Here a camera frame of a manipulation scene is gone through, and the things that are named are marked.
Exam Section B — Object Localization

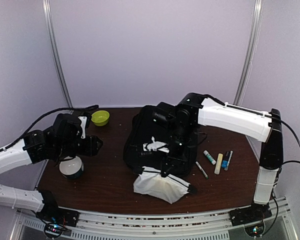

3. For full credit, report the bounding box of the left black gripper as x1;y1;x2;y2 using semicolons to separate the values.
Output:
54;134;103;158

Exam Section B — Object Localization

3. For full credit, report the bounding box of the white zippered pencil pouch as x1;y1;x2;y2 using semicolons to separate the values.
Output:
133;166;198;204

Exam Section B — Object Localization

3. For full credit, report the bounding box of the black student backpack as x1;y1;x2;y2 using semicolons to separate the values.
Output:
123;102;198;177

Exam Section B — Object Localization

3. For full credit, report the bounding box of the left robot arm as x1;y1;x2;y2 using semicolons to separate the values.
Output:
0;113;103;222

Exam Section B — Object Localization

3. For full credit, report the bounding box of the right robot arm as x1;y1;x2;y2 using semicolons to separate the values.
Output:
144;92;284;221

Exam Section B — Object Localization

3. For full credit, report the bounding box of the green plastic bowl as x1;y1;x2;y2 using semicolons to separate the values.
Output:
91;110;110;127

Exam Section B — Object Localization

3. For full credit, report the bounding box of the black green marker pen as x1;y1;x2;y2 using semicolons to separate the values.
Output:
195;161;209;179

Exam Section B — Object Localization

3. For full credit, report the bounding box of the white green glue stick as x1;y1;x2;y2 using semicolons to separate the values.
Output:
203;150;217;165

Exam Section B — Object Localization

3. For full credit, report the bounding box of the cream yellow highlighter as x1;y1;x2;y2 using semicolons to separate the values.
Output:
214;153;223;175

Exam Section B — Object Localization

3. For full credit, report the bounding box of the black white pen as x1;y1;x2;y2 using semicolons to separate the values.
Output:
224;150;233;171

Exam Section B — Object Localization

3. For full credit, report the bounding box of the blue black marker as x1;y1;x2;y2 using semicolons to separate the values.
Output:
221;151;230;169

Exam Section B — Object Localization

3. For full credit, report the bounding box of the left round circuit board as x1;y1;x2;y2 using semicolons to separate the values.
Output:
43;222;68;239

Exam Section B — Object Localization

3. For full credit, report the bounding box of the round circuit board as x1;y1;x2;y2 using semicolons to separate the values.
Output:
244;221;266;238
43;222;68;239

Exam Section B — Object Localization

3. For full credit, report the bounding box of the right round circuit board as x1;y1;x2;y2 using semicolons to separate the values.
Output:
244;221;266;238

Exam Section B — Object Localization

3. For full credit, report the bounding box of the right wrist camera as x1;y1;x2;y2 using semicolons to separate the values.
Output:
138;136;170;157

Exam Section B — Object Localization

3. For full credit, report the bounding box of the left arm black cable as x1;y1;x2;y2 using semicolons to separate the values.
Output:
0;104;100;156

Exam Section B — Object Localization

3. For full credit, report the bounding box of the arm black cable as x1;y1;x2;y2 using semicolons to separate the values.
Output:
272;117;300;226
0;104;100;156

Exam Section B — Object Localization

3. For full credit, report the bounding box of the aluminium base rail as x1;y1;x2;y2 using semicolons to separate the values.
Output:
8;196;300;240

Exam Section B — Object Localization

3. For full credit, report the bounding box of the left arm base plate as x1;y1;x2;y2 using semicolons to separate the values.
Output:
35;206;80;227

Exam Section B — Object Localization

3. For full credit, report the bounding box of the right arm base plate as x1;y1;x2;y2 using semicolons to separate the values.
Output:
229;205;273;227

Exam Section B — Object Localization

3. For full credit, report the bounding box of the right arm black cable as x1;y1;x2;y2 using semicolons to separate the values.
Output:
272;117;300;226

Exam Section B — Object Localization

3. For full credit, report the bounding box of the left aluminium frame post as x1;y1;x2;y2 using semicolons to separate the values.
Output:
42;0;73;107

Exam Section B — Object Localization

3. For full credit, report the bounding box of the aluminium frame post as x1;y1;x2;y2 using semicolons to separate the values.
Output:
234;0;264;106
42;0;73;107

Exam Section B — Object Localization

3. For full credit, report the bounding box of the right aluminium frame post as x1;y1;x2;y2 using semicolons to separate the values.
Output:
234;0;264;106

